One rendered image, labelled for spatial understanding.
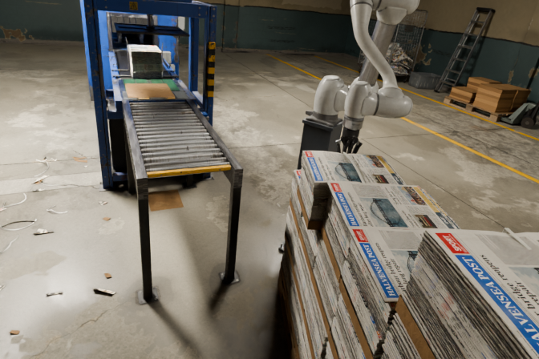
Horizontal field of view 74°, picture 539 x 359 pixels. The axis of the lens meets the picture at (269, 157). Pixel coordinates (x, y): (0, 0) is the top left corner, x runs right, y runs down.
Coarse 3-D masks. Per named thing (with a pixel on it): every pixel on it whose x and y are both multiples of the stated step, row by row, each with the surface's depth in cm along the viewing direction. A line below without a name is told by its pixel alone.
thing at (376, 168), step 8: (360, 160) 156; (368, 160) 157; (376, 160) 157; (384, 160) 158; (368, 168) 149; (376, 168) 150; (384, 168) 150; (392, 168) 152; (368, 176) 142; (376, 176) 143; (384, 176) 144; (392, 176) 145; (400, 184) 139
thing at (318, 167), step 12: (312, 156) 154; (324, 156) 155; (336, 156) 157; (312, 168) 144; (324, 168) 145; (336, 168) 146; (300, 180) 165; (312, 180) 138; (324, 180) 136; (336, 180) 136; (348, 180) 137; (300, 192) 163; (312, 192) 139; (324, 192) 137; (312, 204) 139; (324, 204) 140; (312, 216) 142
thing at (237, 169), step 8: (192, 104) 291; (200, 112) 275; (200, 120) 260; (208, 128) 245; (216, 136) 234; (224, 144) 223; (224, 152) 212; (232, 160) 203; (232, 168) 198; (240, 168) 195; (232, 176) 199; (240, 176) 197; (232, 184) 200; (240, 184) 199
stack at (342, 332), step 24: (288, 216) 204; (288, 240) 201; (312, 240) 154; (288, 264) 201; (312, 264) 150; (288, 288) 197; (312, 288) 148; (336, 288) 121; (288, 312) 193; (312, 312) 145; (336, 312) 120; (288, 336) 192; (312, 336) 145; (336, 336) 118
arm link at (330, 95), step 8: (328, 80) 208; (336, 80) 208; (320, 88) 211; (328, 88) 208; (336, 88) 208; (344, 88) 210; (320, 96) 211; (328, 96) 209; (336, 96) 209; (344, 96) 209; (320, 104) 213; (328, 104) 211; (336, 104) 211; (344, 104) 211; (320, 112) 215; (328, 112) 213; (336, 112) 216
